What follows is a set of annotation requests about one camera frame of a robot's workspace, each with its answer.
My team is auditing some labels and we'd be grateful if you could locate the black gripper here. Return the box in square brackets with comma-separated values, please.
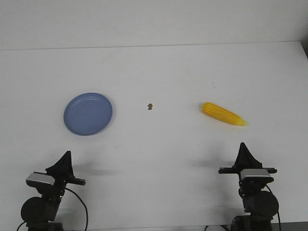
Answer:
[218, 142, 277, 190]
[46, 151, 86, 193]

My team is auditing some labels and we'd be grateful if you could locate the blue round plate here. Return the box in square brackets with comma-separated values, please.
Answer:
[63, 92, 113, 136]

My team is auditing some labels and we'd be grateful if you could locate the yellow corn cob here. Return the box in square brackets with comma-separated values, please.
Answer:
[201, 102, 248, 127]

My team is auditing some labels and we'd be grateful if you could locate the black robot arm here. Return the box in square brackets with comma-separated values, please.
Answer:
[21, 151, 89, 231]
[218, 142, 279, 231]

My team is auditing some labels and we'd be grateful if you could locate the small brown table mark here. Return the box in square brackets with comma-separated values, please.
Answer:
[147, 103, 153, 110]

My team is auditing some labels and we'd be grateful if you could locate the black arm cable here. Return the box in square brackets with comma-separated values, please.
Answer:
[16, 187, 89, 231]

